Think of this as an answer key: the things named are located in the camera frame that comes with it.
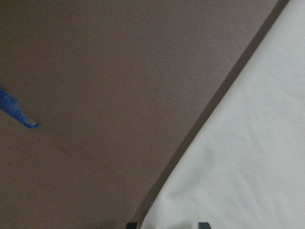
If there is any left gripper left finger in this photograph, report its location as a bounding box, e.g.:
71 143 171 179
126 222 138 229

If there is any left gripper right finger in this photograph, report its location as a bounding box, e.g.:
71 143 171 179
198 222 212 229

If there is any cream long-sleeve cat shirt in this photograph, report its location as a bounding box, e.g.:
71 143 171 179
142 0 305 229

